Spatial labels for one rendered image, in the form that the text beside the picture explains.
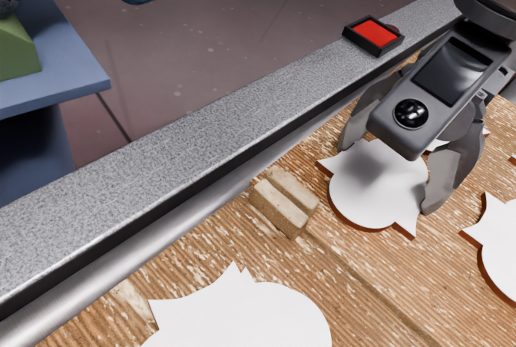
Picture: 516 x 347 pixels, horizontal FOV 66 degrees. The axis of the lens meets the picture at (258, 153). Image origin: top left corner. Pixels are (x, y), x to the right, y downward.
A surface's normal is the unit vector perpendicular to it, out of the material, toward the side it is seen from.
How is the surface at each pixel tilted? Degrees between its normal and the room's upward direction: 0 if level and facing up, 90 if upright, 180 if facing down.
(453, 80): 26
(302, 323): 0
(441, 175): 88
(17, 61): 90
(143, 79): 0
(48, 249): 0
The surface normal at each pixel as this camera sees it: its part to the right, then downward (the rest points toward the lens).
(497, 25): -0.53, 0.54
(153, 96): 0.18, -0.65
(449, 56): -0.11, -0.37
